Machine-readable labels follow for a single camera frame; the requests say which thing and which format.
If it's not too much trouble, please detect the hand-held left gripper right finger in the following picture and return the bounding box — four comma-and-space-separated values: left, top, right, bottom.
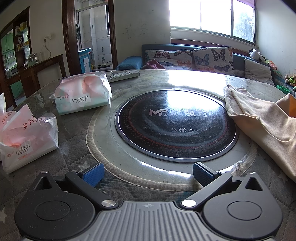
180, 162, 266, 209

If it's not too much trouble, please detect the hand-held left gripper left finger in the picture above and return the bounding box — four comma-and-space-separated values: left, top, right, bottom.
32, 162, 117, 209

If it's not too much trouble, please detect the cream garment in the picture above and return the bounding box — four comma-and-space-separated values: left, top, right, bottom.
225, 85, 296, 183

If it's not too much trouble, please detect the round black induction cooktop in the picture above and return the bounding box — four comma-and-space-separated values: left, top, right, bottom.
115, 89, 239, 163

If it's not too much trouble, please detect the opened pink tissue pack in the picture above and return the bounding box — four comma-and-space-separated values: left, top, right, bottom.
0, 104, 59, 175

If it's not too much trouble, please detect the sealed pink tissue pack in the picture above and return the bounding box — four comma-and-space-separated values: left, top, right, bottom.
55, 73, 112, 115

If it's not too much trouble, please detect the white remote control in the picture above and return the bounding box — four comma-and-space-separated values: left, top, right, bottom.
107, 71, 140, 83

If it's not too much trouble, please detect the small blue cabinet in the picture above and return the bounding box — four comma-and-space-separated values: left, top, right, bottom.
78, 48, 92, 76

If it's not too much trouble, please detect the mop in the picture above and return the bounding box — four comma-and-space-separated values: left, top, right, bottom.
97, 46, 113, 68

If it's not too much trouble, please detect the butterfly print cushion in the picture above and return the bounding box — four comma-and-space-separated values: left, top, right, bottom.
192, 47, 234, 74
144, 49, 193, 70

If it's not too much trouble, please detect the dark wooden sideboard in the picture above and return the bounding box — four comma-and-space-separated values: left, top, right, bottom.
20, 54, 67, 93

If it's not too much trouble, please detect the blue sofa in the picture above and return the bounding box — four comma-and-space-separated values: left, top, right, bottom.
115, 44, 296, 98

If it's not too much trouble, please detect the green plastic bin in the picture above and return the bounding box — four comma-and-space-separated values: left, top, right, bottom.
276, 85, 292, 95

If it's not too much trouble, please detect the grey pillow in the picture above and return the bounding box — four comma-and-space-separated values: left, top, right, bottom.
244, 58, 275, 87

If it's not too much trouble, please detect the pink cloth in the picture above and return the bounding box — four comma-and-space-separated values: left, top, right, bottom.
142, 60, 165, 70

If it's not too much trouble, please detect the pink plush toy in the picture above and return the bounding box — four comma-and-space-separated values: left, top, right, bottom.
265, 59, 278, 70

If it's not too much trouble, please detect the panda plush toy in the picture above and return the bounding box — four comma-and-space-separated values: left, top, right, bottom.
248, 49, 266, 62

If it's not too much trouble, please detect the wooden cabinet with green doors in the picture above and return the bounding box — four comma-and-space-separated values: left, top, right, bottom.
0, 6, 33, 109

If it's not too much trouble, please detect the window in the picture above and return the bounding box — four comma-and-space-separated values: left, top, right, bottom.
169, 0, 257, 44

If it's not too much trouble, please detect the purple curtain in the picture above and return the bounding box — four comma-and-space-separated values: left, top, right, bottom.
238, 0, 257, 10

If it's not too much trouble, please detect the white cable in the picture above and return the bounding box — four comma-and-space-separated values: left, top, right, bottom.
38, 39, 51, 62

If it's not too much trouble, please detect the dark wooden door frame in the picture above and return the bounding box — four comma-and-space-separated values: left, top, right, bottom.
62, 0, 118, 75

